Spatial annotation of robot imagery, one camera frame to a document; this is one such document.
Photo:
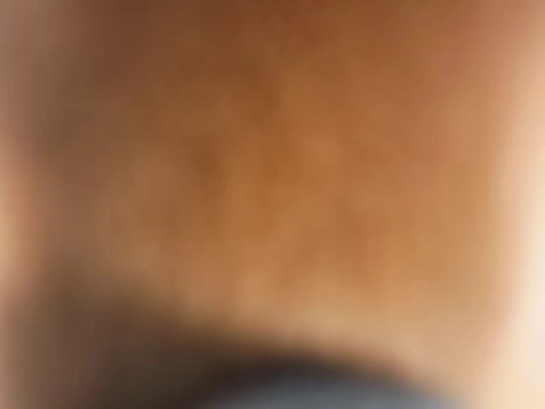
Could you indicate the tan plush bear toy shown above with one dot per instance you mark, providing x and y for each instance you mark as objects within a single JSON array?
[{"x": 298, "y": 170}]

